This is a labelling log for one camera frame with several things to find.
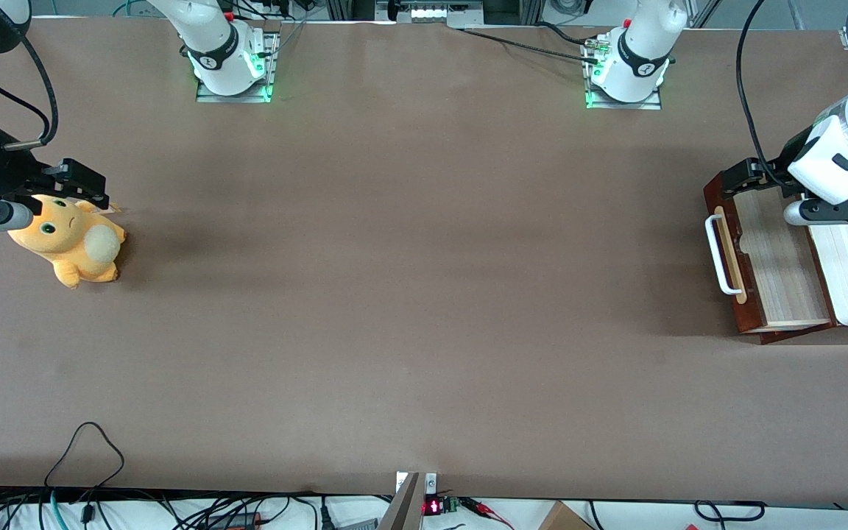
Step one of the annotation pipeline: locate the long black table cable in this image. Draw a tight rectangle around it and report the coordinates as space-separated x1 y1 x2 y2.
459 28 601 66

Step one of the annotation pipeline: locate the brown cardboard box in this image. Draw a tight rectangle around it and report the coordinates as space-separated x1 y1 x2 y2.
537 501 596 530

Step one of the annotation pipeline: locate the grey metal post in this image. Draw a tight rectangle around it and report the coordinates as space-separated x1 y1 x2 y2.
376 472 425 530

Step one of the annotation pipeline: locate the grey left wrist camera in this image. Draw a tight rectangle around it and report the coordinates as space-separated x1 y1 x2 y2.
782 197 848 227

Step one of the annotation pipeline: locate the white metal bracket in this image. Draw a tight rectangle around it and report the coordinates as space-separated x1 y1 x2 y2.
395 472 439 495

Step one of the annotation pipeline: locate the red clip lead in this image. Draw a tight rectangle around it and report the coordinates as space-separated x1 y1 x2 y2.
459 498 515 530

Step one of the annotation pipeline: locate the orange plush toy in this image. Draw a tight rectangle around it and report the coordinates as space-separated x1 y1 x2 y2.
7 194 128 290

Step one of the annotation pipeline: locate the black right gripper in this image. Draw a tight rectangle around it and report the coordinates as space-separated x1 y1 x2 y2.
0 130 111 212

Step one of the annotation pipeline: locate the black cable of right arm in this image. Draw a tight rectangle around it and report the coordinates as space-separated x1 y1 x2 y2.
0 33 60 152

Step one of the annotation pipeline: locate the metal base plate left arm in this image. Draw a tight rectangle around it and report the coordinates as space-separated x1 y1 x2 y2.
584 38 663 111

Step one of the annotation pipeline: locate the metal base plate right arm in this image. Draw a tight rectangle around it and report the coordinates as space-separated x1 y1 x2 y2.
195 29 280 104

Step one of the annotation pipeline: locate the dark wooden drawer white handle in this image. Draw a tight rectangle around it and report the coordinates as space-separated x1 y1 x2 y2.
703 171 835 336

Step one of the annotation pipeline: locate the black looped cable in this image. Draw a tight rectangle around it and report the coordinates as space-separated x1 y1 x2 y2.
44 421 126 491

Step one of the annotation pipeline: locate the black flat loop cable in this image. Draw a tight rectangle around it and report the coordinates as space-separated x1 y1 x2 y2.
692 500 768 523

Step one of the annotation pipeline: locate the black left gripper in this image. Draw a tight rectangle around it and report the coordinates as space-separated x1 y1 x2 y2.
719 125 823 199

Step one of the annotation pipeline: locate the short black table cable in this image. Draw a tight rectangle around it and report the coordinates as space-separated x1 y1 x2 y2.
538 21 598 45

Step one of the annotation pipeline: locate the grey lit power strip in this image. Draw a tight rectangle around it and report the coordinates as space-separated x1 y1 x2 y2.
375 0 485 29

